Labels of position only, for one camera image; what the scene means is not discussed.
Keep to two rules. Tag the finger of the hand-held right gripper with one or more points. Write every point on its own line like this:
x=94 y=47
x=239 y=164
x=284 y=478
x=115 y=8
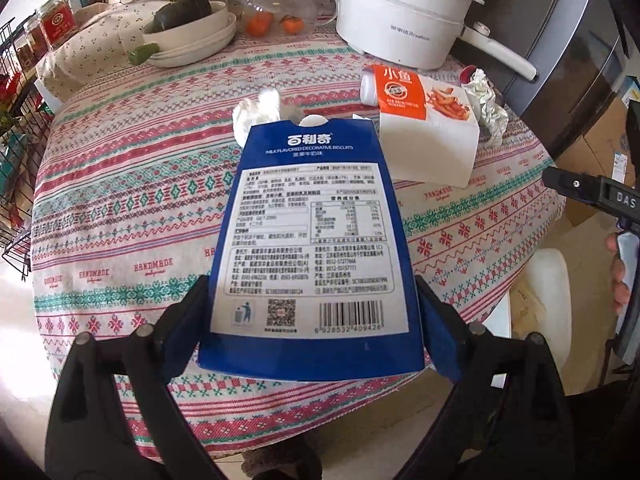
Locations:
x=567 y=181

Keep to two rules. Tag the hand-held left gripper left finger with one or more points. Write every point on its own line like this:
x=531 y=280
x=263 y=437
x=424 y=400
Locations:
x=177 y=355

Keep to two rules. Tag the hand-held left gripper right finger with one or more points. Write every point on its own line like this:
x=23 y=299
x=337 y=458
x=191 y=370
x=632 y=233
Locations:
x=445 y=347

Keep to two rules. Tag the blue biscuit box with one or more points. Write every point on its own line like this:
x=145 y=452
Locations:
x=310 y=240

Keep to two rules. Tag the person's right hand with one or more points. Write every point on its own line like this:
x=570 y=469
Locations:
x=615 y=265

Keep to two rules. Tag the large cardboard box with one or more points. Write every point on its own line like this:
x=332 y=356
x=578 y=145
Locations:
x=595 y=145

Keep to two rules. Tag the blue printed box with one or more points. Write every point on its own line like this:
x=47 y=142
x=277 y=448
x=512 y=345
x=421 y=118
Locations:
x=631 y=89

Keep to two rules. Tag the white orange carton box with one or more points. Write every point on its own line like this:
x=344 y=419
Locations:
x=430 y=135

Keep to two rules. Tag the dark grey refrigerator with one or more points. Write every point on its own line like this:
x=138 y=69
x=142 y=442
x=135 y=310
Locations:
x=560 y=35

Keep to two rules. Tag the dark red can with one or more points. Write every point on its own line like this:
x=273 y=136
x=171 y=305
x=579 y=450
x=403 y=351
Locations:
x=466 y=75

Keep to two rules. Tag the striped patterned tablecloth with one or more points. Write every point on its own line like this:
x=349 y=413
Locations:
x=125 y=200

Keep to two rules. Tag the small white bottle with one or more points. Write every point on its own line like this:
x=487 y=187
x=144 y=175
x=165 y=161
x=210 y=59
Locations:
x=371 y=89

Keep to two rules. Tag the white electric pot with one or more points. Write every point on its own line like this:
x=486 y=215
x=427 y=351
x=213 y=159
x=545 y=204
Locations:
x=400 y=25

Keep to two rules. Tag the crumpled white tissue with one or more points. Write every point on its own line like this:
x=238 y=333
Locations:
x=257 y=110

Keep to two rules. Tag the white plate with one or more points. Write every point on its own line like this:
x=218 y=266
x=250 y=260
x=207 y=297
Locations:
x=200 y=57
x=220 y=37

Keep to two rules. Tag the small green vegetable piece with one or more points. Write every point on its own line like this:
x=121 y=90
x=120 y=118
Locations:
x=142 y=54

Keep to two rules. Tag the white floral cloth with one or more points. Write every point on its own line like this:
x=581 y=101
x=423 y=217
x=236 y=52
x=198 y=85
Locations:
x=85 y=55

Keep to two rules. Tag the small orange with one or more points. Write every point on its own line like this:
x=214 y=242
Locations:
x=260 y=24
x=291 y=24

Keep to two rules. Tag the white deep bowl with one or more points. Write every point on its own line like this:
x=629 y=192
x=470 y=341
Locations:
x=195 y=30

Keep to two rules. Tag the glass teapot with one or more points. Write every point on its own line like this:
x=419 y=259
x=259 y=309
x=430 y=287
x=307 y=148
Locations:
x=280 y=2

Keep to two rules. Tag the dark green squash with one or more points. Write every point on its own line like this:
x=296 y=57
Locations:
x=180 y=12

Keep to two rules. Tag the red-label jar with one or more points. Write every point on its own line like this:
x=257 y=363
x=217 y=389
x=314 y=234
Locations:
x=30 y=37
x=57 y=22

